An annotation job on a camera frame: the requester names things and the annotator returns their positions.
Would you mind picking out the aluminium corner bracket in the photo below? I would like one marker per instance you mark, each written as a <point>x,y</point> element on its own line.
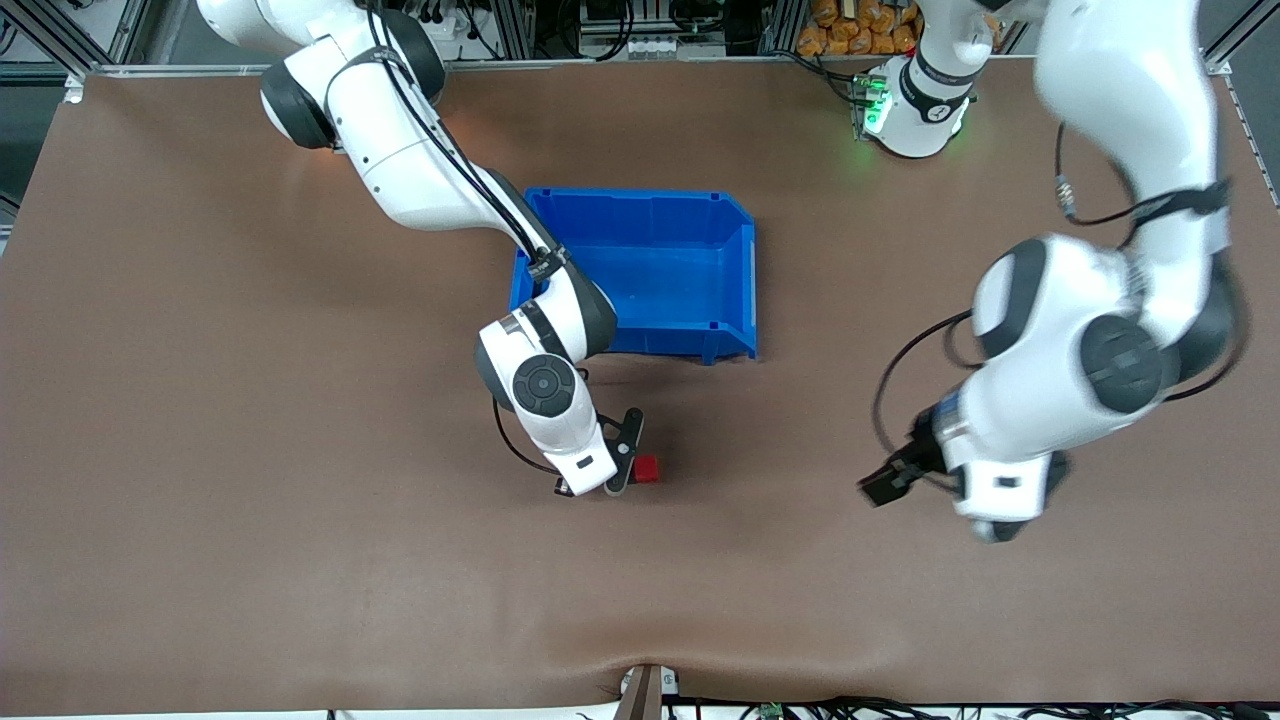
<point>73,90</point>
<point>1212,62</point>

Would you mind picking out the aluminium table edge rail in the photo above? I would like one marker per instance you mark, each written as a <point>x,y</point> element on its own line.
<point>700,63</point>

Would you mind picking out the blue plastic storage bin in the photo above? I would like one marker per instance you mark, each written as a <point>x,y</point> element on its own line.
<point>680,270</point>

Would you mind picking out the white power strip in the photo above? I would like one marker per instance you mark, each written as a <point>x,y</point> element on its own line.
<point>455,25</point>

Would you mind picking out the orange packet pile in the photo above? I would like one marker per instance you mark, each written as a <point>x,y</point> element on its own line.
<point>850,30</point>

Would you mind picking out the small red cube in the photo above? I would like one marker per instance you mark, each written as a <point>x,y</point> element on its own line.
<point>647,470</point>

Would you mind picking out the brown camera mount post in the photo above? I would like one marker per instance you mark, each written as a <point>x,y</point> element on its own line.
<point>645,695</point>

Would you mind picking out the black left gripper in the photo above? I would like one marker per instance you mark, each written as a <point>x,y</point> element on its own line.
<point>918,452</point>

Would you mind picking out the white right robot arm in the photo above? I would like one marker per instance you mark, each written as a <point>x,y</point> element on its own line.
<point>420,170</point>

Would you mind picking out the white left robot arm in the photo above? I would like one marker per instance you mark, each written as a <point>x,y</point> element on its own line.
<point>1130,100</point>

